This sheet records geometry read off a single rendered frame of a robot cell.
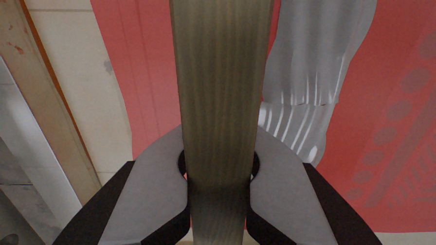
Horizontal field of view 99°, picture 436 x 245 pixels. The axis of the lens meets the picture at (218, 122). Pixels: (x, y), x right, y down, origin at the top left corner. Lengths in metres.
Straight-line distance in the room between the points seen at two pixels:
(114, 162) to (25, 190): 2.20
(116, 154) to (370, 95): 0.26
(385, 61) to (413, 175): 0.16
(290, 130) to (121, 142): 0.18
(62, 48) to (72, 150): 0.10
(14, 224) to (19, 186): 2.12
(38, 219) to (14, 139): 2.52
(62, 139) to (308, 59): 0.23
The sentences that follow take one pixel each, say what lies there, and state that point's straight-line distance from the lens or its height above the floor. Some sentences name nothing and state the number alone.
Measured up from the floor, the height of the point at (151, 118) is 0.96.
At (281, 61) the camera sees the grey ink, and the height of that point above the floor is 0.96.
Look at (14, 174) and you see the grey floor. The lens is 2.33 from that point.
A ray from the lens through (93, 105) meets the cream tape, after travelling 0.21.
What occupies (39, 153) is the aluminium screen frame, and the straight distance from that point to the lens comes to 0.23.
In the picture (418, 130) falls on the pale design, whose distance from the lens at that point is 0.28.
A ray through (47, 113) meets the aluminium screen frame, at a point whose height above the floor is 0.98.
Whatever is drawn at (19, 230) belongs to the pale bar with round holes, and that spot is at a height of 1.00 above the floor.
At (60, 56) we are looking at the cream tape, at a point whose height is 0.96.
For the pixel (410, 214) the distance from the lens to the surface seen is 0.39.
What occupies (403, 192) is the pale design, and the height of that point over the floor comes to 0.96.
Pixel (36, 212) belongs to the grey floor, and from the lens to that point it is 2.64.
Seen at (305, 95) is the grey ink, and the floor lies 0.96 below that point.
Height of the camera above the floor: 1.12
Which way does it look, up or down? 61 degrees down
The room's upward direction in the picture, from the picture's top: 179 degrees counter-clockwise
